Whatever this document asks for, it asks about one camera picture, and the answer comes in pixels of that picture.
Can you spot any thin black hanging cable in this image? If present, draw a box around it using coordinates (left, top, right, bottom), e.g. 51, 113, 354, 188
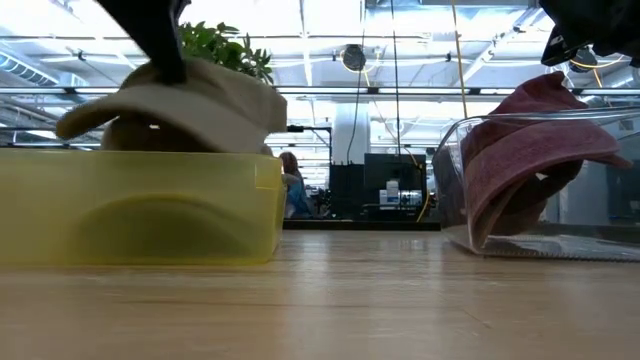
389, 0, 402, 157

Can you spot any beige cap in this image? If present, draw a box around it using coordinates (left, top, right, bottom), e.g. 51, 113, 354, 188
55, 55, 289, 155

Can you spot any small white bottle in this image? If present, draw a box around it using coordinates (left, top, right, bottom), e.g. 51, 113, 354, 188
384, 179, 402, 206

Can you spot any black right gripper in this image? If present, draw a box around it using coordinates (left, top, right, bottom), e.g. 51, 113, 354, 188
538, 0, 640, 67

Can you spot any green potted tree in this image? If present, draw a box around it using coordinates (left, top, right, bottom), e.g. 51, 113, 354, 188
178, 20, 274, 85

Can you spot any yellow translucent plastic container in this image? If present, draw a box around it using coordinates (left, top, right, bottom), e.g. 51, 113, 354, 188
0, 148, 287, 267

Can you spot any round hanging cable reel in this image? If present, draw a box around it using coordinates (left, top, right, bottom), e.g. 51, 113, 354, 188
569, 47, 626, 74
341, 43, 368, 73

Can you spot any black metal frame rack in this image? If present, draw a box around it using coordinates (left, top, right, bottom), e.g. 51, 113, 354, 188
286, 124, 334, 166

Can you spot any black monitor equipment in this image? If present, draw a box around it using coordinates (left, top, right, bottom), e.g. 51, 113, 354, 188
328, 152, 429, 221

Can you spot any black reel drop cable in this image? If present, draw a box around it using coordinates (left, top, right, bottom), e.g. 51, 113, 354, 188
346, 69, 364, 166

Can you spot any black table frame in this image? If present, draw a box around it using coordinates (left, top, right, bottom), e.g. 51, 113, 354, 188
282, 218, 442, 232

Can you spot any clear plastic container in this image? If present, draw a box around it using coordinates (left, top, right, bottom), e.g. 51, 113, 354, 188
432, 105, 640, 263

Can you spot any red cap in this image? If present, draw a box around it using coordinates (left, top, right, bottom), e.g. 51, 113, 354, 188
462, 71, 633, 251

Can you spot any tan hanging cord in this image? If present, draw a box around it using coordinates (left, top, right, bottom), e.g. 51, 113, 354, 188
451, 0, 470, 120

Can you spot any person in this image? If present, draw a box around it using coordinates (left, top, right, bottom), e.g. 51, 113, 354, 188
278, 151, 315, 220

